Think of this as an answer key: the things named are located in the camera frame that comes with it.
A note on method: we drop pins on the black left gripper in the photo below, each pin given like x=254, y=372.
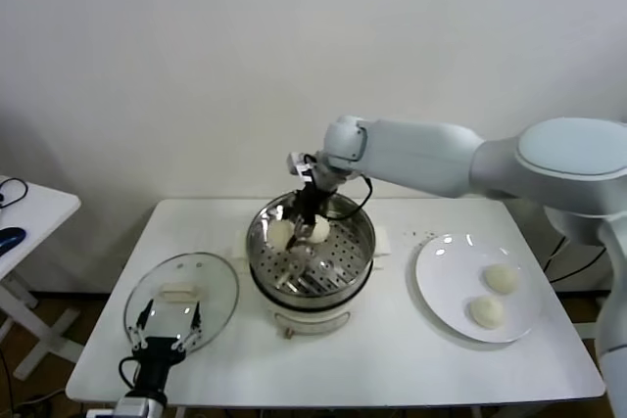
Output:
x=158, y=353

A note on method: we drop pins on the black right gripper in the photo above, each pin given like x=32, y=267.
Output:
x=311, y=205

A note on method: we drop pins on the white steamed baozi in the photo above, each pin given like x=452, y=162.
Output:
x=319, y=232
x=501, y=279
x=486, y=311
x=279, y=234

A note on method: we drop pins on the round glass lid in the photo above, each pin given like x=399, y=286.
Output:
x=215, y=281

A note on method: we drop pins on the stainless steel steamer basket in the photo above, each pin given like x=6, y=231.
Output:
x=343, y=251

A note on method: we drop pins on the white electric cooker pot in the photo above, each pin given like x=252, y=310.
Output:
x=313, y=320

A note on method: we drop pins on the large white plate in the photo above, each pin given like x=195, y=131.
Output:
x=441, y=281

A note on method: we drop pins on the white side table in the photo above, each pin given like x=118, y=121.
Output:
x=44, y=207

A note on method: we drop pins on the blue computer mouse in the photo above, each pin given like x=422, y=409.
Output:
x=10, y=239

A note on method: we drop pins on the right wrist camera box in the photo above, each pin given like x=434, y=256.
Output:
x=295, y=163

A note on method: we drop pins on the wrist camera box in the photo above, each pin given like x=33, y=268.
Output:
x=295, y=163
x=128, y=408

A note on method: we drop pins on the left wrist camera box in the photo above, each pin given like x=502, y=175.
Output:
x=128, y=408

